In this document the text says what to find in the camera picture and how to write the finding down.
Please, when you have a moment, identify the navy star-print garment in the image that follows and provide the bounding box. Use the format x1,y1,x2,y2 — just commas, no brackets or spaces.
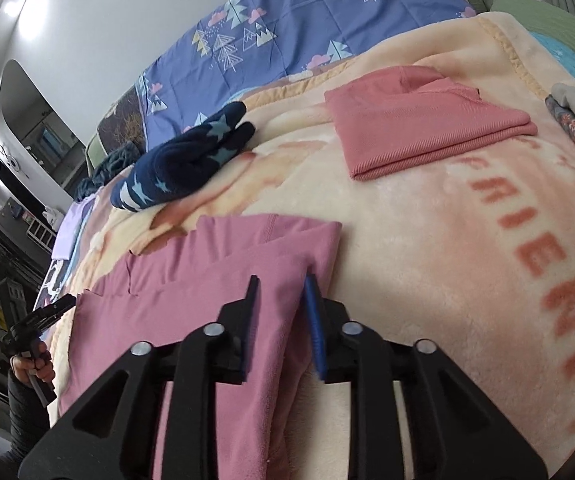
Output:
110,101,257,211

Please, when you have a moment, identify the person's left forearm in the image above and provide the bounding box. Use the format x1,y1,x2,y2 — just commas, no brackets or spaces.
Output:
0,375,51,463

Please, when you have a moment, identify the dark tree-print cover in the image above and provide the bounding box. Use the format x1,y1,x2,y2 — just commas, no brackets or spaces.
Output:
96,85,148,148

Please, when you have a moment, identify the dark animal-print bedsheet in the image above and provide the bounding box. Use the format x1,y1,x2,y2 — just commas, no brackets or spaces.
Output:
32,255,76,311

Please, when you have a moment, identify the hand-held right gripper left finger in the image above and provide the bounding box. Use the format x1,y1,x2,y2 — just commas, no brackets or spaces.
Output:
18,275,261,480

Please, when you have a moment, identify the pink long-sleeve shirt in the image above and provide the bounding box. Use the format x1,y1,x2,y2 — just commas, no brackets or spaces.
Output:
58,213,343,480

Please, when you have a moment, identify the coral pink garment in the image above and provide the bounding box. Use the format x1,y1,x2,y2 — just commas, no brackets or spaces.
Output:
324,65,539,182

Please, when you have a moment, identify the lavender cloth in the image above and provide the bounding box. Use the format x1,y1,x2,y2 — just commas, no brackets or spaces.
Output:
52,197,91,261

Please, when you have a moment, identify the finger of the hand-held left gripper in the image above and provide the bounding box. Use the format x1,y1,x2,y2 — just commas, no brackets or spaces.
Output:
42,295,77,322

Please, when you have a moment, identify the dark teal fleece blanket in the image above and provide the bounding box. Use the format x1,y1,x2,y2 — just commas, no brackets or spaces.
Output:
75,141,141,201

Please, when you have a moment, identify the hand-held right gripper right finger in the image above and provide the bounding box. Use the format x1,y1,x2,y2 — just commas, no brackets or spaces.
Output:
303,274,551,480

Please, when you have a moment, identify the person's left hand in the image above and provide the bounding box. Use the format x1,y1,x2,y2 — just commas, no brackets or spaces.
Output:
12,340,56,386

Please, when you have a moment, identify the blue tree-print quilt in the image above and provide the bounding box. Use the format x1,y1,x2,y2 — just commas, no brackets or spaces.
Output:
135,0,478,148

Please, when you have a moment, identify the cream bear-print blanket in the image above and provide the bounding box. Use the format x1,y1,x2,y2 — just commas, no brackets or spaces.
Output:
42,10,575,480

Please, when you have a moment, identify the green pillow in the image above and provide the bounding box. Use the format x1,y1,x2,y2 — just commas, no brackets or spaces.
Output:
490,0,575,48

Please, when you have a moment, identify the light blue sheet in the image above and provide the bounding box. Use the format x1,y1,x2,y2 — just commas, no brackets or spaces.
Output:
530,30,575,88

